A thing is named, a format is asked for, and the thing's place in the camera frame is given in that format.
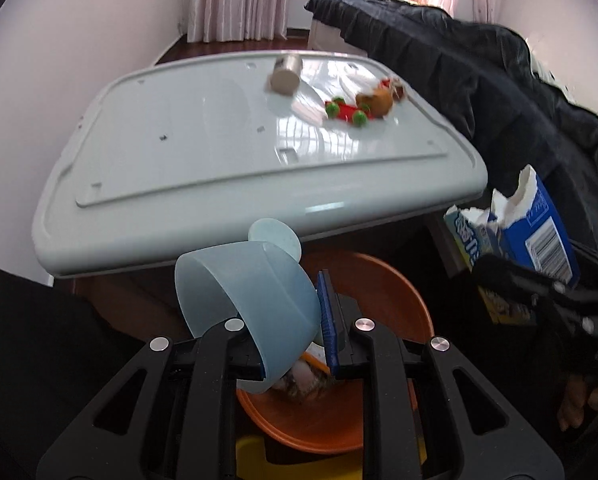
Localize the translucent blue plastic cup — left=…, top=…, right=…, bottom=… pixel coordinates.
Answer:
left=174, top=218, right=322, bottom=394

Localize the blue milk carton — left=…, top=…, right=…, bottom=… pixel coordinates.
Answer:
left=443, top=165, right=580, bottom=285

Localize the red white carton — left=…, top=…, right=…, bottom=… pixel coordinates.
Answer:
left=379, top=78, right=406, bottom=102

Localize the orange plastic trash bucket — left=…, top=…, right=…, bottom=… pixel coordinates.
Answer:
left=236, top=249, right=437, bottom=456

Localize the person's right hand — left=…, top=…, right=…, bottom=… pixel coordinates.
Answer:
left=558, top=376, right=598, bottom=431

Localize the red green toy car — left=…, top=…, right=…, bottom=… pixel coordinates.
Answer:
left=324, top=96, right=374, bottom=127

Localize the brown plush toy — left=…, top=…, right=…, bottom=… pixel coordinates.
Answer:
left=355, top=87, right=393, bottom=118

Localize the dark blanket on bed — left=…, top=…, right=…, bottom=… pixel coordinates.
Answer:
left=305, top=0, right=598, bottom=253

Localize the white plastic storage box lid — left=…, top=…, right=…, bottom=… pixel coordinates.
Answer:
left=31, top=51, right=488, bottom=276

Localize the white cylindrical jar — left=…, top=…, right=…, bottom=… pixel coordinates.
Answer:
left=265, top=53, right=302, bottom=96

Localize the white bed frame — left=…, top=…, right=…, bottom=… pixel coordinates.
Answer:
left=308, top=20, right=367, bottom=58

